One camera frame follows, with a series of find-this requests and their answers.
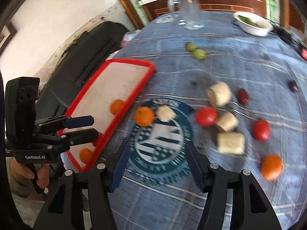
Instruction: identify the orange tangerine tray front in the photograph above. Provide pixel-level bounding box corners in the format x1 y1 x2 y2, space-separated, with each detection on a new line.
79 148 93 164

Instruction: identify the red tomato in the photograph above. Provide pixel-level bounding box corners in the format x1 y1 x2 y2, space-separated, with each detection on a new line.
195 106 218 127
92 132 104 148
252 118 271 141

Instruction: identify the orange tangerine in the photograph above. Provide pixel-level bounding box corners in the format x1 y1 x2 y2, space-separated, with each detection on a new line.
109 99 124 116
260 154 283 181
134 106 154 127

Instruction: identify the red jujube date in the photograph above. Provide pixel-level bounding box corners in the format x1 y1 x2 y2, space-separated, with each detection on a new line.
237 88 250 105

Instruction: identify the person's left hand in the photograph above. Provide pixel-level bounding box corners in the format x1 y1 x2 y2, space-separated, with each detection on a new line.
10 158 50 188

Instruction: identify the red rimmed white tray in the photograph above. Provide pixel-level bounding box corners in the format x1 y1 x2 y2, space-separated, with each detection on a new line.
61 59 156 172

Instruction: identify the black sofa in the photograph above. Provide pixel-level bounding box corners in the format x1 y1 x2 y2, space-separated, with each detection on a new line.
35 21 129 119

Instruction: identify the clear plastic bag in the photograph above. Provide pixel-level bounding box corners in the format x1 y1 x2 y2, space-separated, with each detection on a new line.
120 29 141 48

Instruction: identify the blue plaid tablecloth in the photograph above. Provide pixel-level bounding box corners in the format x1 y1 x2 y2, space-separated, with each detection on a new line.
102 11 306 229

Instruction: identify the dark purple grape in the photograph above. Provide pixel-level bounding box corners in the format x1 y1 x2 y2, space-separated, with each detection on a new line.
288 80 299 93

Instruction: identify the glass ashtray dish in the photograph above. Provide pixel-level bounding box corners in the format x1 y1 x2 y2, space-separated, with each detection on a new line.
155 13 178 24

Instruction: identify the green grape far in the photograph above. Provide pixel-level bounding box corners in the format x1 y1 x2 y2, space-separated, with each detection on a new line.
186 42 197 53

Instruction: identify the green grape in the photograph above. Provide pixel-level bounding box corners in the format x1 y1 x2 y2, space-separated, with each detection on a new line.
186 42 197 53
193 49 208 61

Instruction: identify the green grape near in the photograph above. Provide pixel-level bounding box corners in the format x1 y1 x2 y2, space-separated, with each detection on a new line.
193 49 208 61

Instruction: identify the dark sauce bottle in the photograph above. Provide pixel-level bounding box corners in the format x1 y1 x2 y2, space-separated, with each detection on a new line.
298 43 307 60

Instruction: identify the clear glass pitcher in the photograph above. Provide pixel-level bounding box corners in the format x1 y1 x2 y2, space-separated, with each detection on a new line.
168 0 204 30

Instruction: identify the black power adapter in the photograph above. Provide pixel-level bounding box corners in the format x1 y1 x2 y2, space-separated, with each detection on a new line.
272 26 297 45

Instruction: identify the white bowl with greens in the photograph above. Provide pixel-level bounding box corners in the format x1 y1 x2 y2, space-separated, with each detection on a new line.
234 11 273 37

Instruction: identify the wooden sideboard cabinet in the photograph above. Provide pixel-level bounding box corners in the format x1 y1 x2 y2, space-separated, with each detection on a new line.
138 0 266 21

